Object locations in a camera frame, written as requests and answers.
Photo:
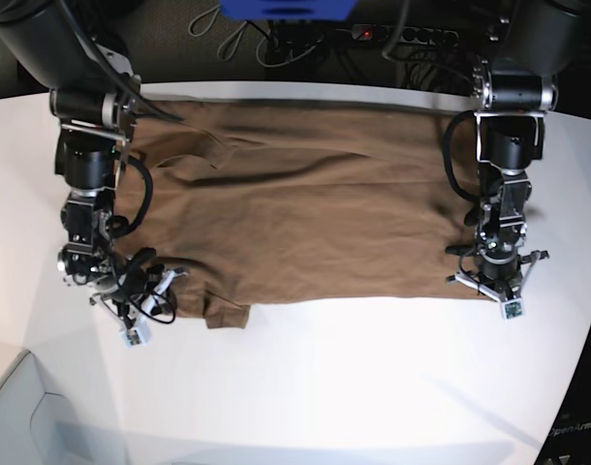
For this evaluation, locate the blue box overhead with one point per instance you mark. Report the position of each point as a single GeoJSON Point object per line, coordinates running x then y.
{"type": "Point", "coordinates": [335, 10]}

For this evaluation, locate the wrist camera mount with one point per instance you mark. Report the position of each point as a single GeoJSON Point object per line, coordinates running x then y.
{"type": "Point", "coordinates": [133, 325]}
{"type": "Point", "coordinates": [510, 301]}

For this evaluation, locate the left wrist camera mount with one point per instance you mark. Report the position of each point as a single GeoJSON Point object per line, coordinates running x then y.
{"type": "Point", "coordinates": [510, 301]}

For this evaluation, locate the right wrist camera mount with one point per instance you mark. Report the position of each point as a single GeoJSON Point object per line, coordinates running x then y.
{"type": "Point", "coordinates": [133, 325]}

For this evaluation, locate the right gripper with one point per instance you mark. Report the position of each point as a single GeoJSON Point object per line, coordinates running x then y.
{"type": "Point", "coordinates": [127, 284]}

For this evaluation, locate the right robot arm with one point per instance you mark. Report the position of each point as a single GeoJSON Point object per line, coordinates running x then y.
{"type": "Point", "coordinates": [70, 48]}

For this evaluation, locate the brown t-shirt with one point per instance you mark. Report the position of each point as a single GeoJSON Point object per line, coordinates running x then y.
{"type": "Point", "coordinates": [275, 203]}

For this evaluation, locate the white cabinet at corner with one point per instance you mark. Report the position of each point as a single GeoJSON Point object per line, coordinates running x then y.
{"type": "Point", "coordinates": [56, 407]}

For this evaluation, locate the black power strip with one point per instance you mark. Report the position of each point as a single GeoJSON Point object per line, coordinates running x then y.
{"type": "Point", "coordinates": [409, 35]}

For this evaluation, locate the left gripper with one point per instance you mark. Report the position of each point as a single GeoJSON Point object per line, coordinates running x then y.
{"type": "Point", "coordinates": [499, 276]}

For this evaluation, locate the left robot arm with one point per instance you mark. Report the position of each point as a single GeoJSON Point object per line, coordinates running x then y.
{"type": "Point", "coordinates": [515, 86]}

